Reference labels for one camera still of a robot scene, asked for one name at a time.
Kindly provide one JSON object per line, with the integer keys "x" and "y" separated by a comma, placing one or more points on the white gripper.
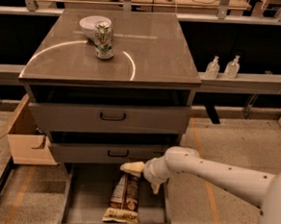
{"x": 151, "y": 172}

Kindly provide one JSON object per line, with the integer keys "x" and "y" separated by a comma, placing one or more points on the grey drawer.
{"x": 89, "y": 189}
{"x": 104, "y": 153}
{"x": 110, "y": 118}

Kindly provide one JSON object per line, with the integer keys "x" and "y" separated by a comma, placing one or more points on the right clear sanitizer bottle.
{"x": 232, "y": 68}

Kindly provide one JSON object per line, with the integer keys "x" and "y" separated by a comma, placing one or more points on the left clear sanitizer bottle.
{"x": 212, "y": 68}

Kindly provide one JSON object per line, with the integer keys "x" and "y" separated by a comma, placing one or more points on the green white soda can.
{"x": 103, "y": 40}

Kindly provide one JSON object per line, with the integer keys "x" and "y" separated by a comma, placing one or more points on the grey metal rail shelf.
{"x": 243, "y": 83}

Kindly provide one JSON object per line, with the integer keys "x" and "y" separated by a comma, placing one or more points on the grey drawer cabinet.
{"x": 152, "y": 66}

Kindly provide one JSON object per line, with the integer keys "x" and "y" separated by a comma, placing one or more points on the grey bottom drawer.
{"x": 89, "y": 189}

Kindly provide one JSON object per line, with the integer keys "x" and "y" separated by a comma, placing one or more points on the brown chip bag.
{"x": 123, "y": 206}

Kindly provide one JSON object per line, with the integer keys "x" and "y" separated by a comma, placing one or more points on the grey top drawer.
{"x": 110, "y": 118}

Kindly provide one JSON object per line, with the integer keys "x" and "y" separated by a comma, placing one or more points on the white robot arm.
{"x": 260, "y": 189}

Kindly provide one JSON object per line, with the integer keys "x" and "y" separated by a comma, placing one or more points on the grey middle drawer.
{"x": 104, "y": 153}

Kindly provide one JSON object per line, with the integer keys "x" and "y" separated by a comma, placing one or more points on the white bowl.
{"x": 87, "y": 24}

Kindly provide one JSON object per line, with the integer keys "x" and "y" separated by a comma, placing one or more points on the open cardboard box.
{"x": 27, "y": 144}

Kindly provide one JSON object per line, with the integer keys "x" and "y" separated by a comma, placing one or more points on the clear sanitizer bottle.
{"x": 212, "y": 68}
{"x": 232, "y": 68}

